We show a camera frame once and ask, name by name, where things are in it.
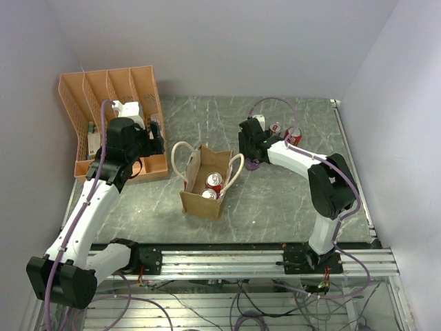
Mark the purple Fanta can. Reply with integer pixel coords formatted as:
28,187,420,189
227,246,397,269
244,159,260,171

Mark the red tab soda can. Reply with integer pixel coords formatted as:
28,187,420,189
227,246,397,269
269,122,282,137

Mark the watermelon print canvas bag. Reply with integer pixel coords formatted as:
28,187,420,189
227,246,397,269
171,141,245,219

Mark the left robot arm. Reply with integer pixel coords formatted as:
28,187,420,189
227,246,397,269
26,117,165,309

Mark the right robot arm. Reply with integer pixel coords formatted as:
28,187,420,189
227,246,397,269
238,117,360,273

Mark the white medicine box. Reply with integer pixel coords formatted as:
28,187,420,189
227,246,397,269
88,132,101,159

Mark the red can silver top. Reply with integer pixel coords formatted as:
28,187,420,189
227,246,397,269
205,172,223,195

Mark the orange plastic file organizer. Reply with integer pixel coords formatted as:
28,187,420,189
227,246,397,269
59,66,165,183

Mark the red can front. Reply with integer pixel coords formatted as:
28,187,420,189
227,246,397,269
201,188,220,200

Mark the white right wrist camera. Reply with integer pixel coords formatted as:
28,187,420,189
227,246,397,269
249,114,265,130

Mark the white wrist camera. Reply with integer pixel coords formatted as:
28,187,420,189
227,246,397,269
112,100,145,130
249,114,265,130

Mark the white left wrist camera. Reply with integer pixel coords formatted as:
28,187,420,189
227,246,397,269
112,100,145,130

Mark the aluminium mounting rail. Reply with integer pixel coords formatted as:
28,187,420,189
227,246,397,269
85,248,397,280

